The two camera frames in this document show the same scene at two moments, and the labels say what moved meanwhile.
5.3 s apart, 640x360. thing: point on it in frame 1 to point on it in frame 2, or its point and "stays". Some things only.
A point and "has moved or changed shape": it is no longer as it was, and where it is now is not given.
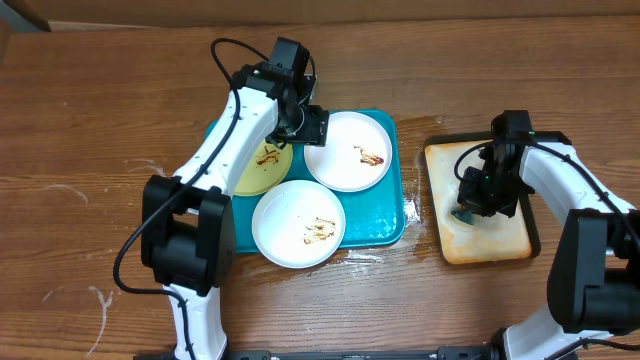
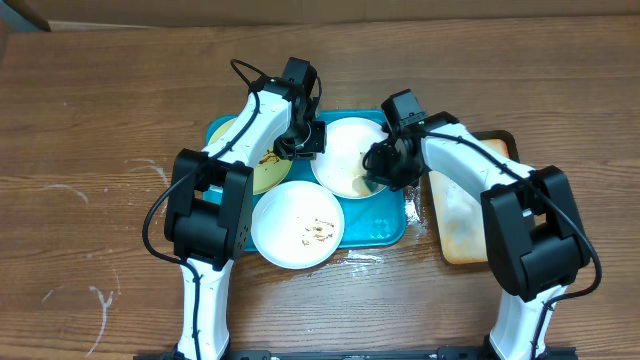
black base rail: [443, 353] stays
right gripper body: [497, 193] to [393, 171]
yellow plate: [266, 170] stays
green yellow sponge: [464, 215] to [360, 186]
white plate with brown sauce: [356, 156] has moved or changed shape
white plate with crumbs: [298, 224] stays
